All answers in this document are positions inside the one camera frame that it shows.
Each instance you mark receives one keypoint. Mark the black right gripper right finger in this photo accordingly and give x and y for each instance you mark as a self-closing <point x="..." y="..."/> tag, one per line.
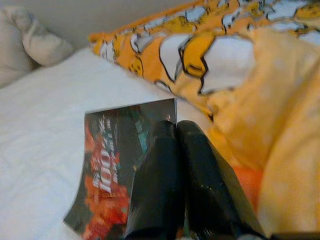
<point x="210" y="200"/>

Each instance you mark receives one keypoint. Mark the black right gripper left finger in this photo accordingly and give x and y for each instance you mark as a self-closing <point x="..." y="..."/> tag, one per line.
<point x="157" y="195"/>

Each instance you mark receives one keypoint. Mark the dark red cover book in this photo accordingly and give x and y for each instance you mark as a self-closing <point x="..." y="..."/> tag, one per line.
<point x="107" y="155"/>

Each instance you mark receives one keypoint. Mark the yellow cartoon egg blanket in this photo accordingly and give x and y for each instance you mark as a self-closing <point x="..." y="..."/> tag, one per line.
<point x="250" y="87"/>

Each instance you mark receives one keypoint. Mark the white quilted mattress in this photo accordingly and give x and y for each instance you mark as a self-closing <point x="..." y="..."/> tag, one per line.
<point x="50" y="125"/>

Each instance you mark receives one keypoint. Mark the cream plush toy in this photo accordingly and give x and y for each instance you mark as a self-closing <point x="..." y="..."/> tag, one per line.
<point x="32" y="42"/>

